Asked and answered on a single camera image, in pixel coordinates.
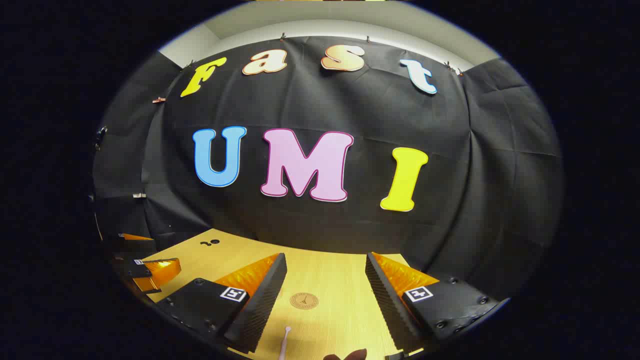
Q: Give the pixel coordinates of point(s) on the copper cloth clip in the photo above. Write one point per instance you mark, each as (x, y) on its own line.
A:
(159, 100)

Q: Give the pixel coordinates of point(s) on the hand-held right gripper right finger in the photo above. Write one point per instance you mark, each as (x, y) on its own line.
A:
(385, 300)

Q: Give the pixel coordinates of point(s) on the white toothbrush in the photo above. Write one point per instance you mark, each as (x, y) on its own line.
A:
(284, 345)

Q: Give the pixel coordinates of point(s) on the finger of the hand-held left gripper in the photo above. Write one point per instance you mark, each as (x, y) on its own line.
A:
(135, 245)
(165, 270)

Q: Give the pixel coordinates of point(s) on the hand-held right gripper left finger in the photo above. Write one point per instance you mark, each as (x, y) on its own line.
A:
(265, 300)

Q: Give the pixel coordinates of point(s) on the round brown coaster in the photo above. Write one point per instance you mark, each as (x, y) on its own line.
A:
(304, 300)

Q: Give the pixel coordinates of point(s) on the black backdrop cloth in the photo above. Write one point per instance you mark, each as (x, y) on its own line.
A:
(300, 100)

